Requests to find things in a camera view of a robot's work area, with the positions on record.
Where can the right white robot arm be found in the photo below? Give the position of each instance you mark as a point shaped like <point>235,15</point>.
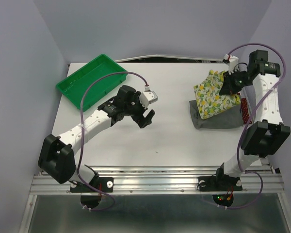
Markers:
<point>268,132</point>

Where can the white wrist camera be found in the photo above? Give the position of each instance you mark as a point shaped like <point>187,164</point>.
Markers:
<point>231,61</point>
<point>147,97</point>

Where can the red polka dot skirt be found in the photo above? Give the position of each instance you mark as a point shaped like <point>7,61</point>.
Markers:
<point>244,110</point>

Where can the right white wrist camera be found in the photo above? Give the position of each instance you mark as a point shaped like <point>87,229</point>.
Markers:
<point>231,61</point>

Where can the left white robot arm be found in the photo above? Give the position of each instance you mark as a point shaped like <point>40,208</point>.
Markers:
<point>57,156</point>

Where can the green plastic tray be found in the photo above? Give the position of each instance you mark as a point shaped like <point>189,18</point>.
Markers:
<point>74,86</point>

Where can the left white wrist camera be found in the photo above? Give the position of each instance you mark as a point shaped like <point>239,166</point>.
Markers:
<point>147,97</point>

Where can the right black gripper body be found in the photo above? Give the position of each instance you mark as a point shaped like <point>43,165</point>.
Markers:
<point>237,80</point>

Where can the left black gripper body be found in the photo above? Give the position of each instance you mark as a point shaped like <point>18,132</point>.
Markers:
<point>136,110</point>

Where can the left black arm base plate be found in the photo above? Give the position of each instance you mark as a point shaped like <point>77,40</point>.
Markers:
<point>104,184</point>

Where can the yellow lemon print skirt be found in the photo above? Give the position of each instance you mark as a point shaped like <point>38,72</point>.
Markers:
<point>208,99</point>

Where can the aluminium frame rail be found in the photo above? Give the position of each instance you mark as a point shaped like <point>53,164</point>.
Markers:
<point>160,180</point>

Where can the grey skirt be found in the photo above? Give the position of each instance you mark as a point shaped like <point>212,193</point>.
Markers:
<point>229,119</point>

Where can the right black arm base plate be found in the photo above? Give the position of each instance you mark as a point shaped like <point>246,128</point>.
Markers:
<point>212,184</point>

